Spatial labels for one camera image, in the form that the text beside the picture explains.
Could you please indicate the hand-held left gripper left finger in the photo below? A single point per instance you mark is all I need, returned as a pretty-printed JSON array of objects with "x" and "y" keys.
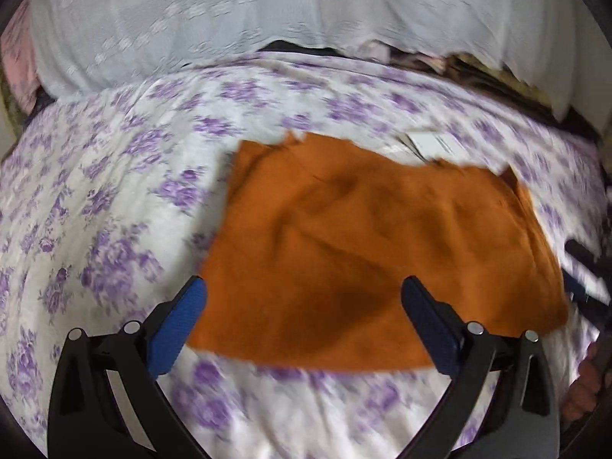
[{"x": 178, "y": 318}]

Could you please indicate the person's right hand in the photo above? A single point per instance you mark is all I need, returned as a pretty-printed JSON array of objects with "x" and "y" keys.
[{"x": 581, "y": 392}]

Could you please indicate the white paper garment tag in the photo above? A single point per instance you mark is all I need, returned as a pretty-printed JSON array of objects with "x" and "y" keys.
[{"x": 432, "y": 144}]

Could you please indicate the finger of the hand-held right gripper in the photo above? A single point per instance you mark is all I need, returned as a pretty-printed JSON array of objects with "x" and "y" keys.
[
  {"x": 576, "y": 288},
  {"x": 581, "y": 254}
]

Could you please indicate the orange knit cardigan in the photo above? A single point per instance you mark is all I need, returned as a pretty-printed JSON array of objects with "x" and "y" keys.
[{"x": 358, "y": 258}]

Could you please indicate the pink floral pillow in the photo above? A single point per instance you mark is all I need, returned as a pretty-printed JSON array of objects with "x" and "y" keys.
[{"x": 19, "y": 62}]

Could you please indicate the purple floral bedsheet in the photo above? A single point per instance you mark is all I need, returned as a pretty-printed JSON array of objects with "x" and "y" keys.
[{"x": 119, "y": 191}]

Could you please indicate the grey cloth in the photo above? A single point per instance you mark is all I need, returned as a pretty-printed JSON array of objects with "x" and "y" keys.
[{"x": 373, "y": 50}]

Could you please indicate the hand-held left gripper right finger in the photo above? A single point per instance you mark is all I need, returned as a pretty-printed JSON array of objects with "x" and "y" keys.
[{"x": 430, "y": 320}]

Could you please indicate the dark cloth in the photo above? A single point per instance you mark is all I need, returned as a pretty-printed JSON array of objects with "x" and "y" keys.
[{"x": 296, "y": 48}]

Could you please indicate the white lace cover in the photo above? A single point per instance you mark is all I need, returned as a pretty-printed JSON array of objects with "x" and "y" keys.
[{"x": 239, "y": 5}]

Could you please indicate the brown woven fabric stack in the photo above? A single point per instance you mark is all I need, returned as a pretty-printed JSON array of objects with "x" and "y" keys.
[{"x": 487, "y": 76}]

